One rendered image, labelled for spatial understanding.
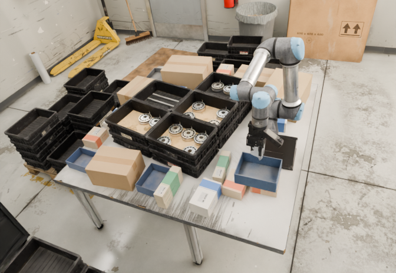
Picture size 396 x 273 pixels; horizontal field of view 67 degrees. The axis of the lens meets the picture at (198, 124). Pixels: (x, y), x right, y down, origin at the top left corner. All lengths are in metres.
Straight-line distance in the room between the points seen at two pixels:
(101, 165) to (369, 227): 2.05
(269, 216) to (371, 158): 1.67
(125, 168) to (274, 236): 0.97
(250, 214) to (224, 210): 0.16
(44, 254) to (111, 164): 0.71
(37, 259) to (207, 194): 1.16
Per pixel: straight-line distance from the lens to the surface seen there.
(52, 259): 2.26
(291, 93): 1.85
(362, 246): 2.68
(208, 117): 2.24
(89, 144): 2.44
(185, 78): 2.71
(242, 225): 1.80
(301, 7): 4.59
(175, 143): 2.07
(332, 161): 3.14
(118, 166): 2.00
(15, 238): 2.89
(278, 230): 1.79
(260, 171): 1.54
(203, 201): 1.78
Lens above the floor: 2.24
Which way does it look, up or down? 40 degrees down
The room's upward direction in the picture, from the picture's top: 8 degrees counter-clockwise
